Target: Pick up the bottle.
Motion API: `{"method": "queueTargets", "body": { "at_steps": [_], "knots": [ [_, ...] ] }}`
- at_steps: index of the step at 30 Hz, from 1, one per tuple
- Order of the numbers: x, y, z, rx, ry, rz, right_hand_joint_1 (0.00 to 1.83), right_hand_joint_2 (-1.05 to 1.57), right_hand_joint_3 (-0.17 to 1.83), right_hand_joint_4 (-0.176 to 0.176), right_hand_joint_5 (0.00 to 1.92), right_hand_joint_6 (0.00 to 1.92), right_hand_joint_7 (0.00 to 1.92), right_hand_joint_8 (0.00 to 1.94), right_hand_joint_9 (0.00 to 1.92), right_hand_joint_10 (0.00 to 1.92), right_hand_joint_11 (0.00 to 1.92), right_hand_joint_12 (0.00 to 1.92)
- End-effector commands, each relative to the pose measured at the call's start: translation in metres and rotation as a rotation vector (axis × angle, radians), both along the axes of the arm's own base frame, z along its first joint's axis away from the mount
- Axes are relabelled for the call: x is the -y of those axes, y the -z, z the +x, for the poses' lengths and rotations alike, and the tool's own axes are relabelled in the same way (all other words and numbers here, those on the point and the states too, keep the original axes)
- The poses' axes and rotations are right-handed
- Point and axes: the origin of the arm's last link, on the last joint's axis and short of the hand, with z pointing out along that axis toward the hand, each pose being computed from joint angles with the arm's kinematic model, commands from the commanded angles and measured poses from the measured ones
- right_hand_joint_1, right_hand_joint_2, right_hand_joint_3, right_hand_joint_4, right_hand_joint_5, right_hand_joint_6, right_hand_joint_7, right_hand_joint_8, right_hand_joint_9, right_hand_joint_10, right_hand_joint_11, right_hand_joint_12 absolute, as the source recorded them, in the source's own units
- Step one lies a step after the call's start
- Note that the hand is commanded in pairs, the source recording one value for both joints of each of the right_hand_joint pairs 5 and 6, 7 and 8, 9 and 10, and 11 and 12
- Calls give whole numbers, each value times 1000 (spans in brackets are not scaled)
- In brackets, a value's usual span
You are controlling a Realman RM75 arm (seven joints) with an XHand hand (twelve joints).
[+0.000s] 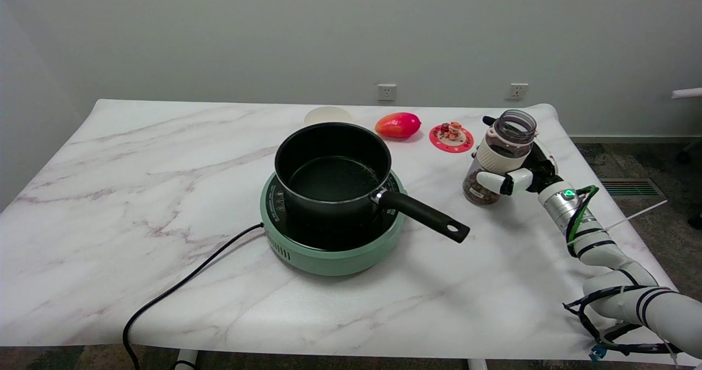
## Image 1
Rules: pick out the red mango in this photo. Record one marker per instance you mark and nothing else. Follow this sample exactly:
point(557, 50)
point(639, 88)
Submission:
point(397, 125)

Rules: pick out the clear bottle with beans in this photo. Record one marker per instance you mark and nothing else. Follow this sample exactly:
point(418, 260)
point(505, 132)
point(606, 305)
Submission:
point(507, 140)

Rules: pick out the marble pattern table cover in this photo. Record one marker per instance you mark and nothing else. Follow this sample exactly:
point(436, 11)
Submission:
point(137, 194)

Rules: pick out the white wall outlet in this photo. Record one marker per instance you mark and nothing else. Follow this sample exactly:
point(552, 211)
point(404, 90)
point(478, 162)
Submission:
point(517, 91)
point(386, 92)

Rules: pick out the white tube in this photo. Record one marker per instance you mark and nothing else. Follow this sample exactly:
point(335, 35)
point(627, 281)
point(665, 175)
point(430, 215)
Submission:
point(688, 92)

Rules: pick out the green round induction cooker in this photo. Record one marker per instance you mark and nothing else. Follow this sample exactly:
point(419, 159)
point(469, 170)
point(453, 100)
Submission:
point(329, 261)

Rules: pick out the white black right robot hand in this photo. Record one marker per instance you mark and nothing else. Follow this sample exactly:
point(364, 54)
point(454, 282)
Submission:
point(543, 172)

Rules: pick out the pink coaster with figurines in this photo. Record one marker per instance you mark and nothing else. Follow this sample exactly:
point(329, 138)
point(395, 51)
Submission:
point(451, 138)

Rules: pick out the white round bowl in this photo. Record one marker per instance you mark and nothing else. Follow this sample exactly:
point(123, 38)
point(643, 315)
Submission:
point(327, 114)

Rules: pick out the floor vent grille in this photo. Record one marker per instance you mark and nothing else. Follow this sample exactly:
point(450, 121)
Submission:
point(630, 187)

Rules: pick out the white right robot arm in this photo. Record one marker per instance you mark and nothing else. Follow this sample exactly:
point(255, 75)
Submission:
point(603, 249)

